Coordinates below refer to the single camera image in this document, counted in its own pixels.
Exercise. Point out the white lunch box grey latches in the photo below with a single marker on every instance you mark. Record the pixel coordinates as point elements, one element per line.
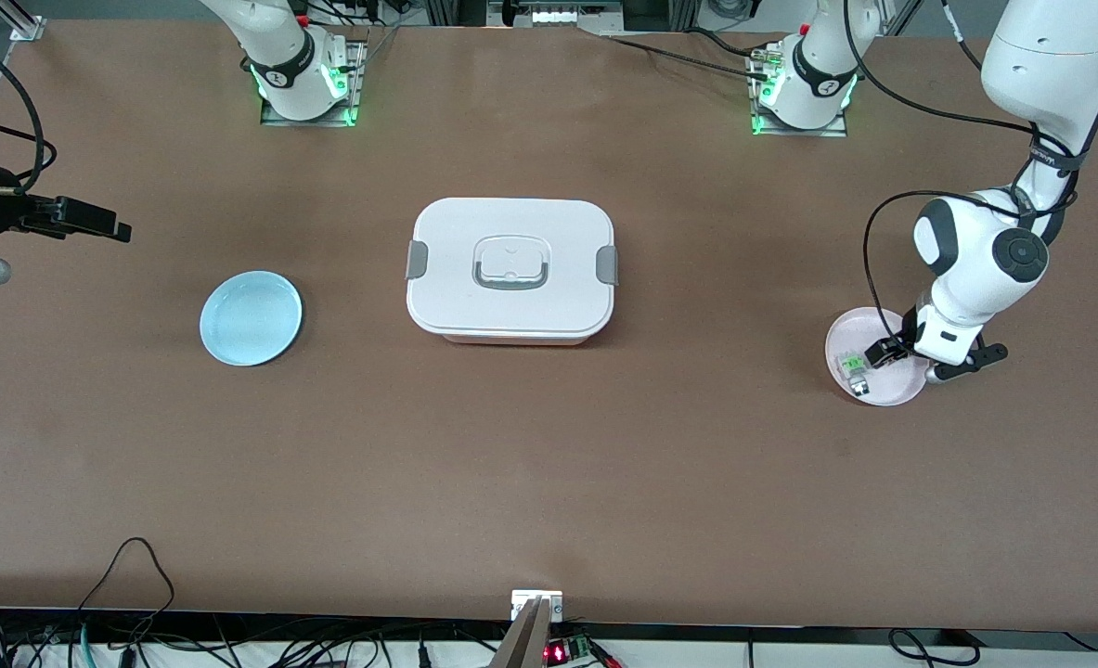
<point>511,306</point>

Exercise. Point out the circuit module with red light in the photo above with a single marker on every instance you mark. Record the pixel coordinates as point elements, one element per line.
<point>558,653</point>

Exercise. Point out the pale pink round plate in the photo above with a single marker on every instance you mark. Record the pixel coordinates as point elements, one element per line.
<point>892,388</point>

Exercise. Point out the green and white push switch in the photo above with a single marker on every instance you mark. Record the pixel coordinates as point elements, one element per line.
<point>853,371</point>

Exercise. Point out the light blue round plate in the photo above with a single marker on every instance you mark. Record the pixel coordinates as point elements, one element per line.
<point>251,320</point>

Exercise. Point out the grey metal bar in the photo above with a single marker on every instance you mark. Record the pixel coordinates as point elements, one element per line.
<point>525,645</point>

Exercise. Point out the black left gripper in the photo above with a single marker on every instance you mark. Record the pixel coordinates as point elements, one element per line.
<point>891,347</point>

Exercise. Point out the small white bracket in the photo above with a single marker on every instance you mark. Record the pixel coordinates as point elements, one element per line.
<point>523,603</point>

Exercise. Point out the small white device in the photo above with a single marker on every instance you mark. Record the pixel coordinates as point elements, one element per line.
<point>558,16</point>

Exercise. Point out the silver aluminium frame corner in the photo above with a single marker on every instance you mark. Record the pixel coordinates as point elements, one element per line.
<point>27,23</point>

